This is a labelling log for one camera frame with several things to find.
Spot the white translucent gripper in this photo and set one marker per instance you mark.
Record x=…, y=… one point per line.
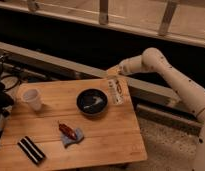
x=113, y=72

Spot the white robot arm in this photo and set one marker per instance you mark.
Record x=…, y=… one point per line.
x=192, y=94

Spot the black bowl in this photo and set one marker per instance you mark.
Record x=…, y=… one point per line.
x=92, y=102

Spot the wooden table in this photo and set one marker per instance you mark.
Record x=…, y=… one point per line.
x=112, y=138

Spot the red pepper toy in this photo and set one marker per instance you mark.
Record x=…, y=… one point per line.
x=67, y=131

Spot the metal window railing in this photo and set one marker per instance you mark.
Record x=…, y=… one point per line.
x=180, y=21

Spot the white plastic cup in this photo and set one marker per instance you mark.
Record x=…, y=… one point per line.
x=33, y=99

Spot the black striped rectangular block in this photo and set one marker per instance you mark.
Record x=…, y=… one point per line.
x=31, y=150

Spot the black equipment with cables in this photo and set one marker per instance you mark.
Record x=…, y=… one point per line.
x=5, y=99

